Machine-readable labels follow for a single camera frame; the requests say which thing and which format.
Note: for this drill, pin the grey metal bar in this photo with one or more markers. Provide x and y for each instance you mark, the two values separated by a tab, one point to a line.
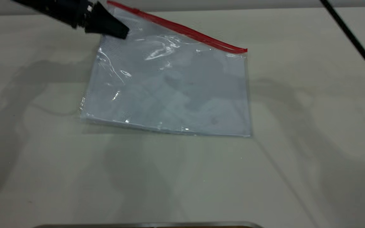
144	225

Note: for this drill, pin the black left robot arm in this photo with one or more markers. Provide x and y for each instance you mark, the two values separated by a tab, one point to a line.
27	3

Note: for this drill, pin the clear zip bag red zipper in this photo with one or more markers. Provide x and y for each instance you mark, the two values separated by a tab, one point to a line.
176	95

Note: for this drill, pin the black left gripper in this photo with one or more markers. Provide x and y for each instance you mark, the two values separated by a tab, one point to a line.
68	11

